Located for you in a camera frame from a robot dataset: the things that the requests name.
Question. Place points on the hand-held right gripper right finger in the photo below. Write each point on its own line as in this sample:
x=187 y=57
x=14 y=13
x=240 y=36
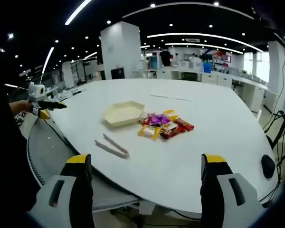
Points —
x=211 y=197

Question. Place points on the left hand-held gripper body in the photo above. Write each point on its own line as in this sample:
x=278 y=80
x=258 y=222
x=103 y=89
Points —
x=35 y=92

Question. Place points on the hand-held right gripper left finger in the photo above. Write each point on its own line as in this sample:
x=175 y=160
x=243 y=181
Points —
x=79 y=194

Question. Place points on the white food tongs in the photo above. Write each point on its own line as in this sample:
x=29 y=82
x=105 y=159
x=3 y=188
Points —
x=114 y=148

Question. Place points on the cream hexagonal container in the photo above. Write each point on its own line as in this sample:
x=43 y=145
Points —
x=122 y=114

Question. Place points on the pile of food snack packets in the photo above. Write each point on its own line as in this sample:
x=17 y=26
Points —
x=166 y=126

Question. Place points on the person's left hand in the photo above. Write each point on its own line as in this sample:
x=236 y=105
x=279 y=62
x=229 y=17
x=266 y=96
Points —
x=21 y=106

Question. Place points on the grey conveyor belt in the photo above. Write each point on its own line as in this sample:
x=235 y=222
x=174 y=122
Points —
x=52 y=152

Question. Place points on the person's dark clothing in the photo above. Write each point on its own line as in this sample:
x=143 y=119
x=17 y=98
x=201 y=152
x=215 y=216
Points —
x=7 y=154

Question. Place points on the black oval device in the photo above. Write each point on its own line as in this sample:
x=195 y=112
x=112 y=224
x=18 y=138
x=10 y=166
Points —
x=268 y=166

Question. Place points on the black monitor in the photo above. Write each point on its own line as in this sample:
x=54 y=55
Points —
x=117 y=73

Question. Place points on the wide white pillar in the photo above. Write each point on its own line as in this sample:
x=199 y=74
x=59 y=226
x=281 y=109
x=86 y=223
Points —
x=121 y=51

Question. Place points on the row of white desks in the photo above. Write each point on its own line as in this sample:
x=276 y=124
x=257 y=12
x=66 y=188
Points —
x=228 y=79

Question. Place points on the blue box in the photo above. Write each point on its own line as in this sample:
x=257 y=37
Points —
x=207 y=67

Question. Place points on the narrow white pillar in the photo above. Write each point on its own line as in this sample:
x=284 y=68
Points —
x=276 y=76

